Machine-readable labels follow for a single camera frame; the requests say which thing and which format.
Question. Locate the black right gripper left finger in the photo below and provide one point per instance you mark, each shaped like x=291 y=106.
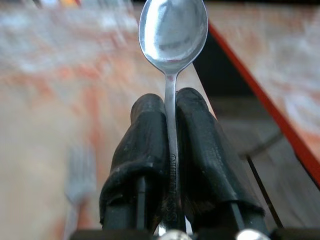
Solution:
x=140 y=140

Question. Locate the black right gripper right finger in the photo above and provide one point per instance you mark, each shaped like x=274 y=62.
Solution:
x=202 y=140

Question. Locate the silver metal spoon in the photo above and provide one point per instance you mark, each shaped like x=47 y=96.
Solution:
x=173 y=37

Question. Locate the silver metal fork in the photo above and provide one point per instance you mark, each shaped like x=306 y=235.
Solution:
x=78 y=185

